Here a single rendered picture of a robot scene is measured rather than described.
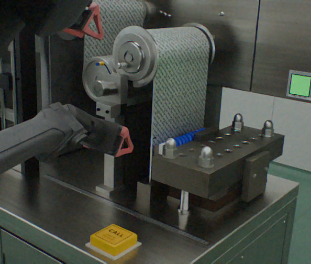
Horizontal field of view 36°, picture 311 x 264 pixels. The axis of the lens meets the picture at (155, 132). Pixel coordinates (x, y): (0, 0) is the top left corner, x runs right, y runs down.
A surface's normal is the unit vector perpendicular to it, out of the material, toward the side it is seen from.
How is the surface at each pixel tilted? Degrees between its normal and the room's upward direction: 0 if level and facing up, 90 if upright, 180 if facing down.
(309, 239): 0
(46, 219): 0
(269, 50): 90
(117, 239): 0
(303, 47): 90
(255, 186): 90
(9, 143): 41
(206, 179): 90
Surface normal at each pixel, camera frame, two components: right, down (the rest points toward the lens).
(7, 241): -0.62, 0.21
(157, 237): 0.04, -0.95
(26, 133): 0.68, -0.67
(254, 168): 0.78, 0.22
